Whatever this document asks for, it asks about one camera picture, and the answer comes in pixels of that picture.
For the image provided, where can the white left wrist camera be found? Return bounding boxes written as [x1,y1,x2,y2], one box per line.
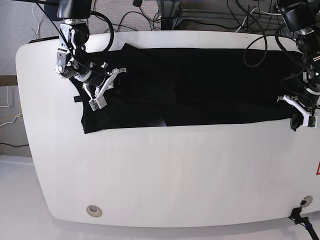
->
[287,97,318,128]

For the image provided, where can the round black stand base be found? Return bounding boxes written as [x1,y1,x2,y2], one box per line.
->
[43,0,60,22]

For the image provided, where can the red warning sticker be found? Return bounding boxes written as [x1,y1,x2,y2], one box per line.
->
[316,162,320,175]

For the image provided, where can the round table grommet right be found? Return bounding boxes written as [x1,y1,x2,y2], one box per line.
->
[300,195,313,208]

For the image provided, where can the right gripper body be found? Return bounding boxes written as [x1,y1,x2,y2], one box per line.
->
[55,19,110,90]

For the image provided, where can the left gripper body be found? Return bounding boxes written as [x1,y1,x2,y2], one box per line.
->
[296,32,320,110]

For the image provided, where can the round table grommet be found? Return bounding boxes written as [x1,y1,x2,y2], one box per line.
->
[86,205,103,218]
[300,195,313,208]

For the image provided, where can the black cable clamp plug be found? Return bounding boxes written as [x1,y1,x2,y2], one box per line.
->
[288,207,320,240]

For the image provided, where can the white floor cable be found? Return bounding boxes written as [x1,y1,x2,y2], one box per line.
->
[234,7,282,33]

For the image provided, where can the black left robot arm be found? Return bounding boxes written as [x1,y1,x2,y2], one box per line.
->
[275,0,320,131]

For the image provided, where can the aluminium frame post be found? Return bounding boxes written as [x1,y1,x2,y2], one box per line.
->
[156,0,181,31]

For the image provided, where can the black flat bar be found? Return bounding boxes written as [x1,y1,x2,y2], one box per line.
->
[28,36,59,44]

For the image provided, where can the round table grommet left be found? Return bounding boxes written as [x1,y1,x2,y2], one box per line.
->
[86,205,103,218]

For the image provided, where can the black T-shirt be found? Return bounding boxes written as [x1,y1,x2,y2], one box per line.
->
[71,44,301,134]

